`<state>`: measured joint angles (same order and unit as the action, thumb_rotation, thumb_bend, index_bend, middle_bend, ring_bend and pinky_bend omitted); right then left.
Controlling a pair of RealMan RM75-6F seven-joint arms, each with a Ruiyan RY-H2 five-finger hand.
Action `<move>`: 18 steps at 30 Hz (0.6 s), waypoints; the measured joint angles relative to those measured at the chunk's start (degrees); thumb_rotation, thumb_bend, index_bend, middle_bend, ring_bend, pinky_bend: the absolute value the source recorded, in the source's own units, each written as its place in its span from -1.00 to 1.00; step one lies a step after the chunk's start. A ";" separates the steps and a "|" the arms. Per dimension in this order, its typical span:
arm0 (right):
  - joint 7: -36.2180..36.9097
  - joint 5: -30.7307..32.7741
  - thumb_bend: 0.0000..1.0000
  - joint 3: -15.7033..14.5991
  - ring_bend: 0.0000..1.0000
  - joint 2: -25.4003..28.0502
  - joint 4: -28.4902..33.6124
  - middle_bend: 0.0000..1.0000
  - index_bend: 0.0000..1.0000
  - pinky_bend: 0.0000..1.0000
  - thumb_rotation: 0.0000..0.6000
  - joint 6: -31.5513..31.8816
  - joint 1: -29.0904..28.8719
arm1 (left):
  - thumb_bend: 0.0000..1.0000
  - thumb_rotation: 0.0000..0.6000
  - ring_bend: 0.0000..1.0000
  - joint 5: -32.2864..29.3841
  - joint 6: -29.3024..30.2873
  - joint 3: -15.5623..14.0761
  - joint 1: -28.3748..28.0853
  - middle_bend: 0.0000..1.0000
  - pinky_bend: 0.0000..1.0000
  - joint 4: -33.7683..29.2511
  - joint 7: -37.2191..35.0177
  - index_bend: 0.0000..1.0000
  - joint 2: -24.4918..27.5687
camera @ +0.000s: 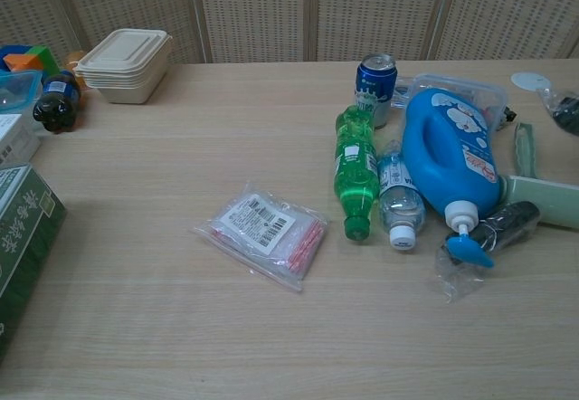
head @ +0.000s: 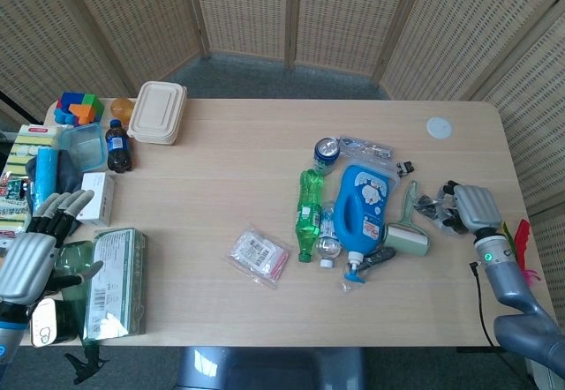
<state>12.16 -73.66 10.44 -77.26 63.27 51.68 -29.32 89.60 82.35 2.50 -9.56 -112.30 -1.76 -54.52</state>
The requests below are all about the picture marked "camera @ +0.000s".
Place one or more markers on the black item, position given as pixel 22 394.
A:
pixel 567 116

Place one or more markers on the black cylinder in clear bag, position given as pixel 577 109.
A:
pixel 511 225

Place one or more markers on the pack of red-striped zip bags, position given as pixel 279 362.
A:
pixel 267 232

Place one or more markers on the green plastic soda bottle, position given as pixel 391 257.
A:
pixel 355 169

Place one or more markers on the clear water bottle white cap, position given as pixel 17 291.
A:
pixel 400 201

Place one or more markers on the blue drink can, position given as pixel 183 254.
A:
pixel 375 85

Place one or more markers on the blue detergent pump bottle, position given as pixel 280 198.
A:
pixel 448 151

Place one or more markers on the perforated folding screen panel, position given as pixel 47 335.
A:
pixel 131 2
pixel 255 11
pixel 375 11
pixel 22 6
pixel 511 11

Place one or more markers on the stack of beige takeaway boxes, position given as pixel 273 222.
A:
pixel 124 67

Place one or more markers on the clear plastic food container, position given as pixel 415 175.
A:
pixel 490 94

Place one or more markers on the small black clip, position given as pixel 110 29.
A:
pixel 509 114

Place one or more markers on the dark soda bottle blue label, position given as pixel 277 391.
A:
pixel 56 101

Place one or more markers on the white round disc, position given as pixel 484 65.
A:
pixel 527 81

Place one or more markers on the pale green long box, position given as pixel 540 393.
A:
pixel 547 201

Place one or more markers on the green tea box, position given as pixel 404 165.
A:
pixel 22 228

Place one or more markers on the white cardboard box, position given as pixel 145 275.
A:
pixel 13 139

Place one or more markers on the colourful toy blocks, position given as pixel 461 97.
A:
pixel 31 57

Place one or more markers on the clear container with blue lid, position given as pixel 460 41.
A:
pixel 18 88

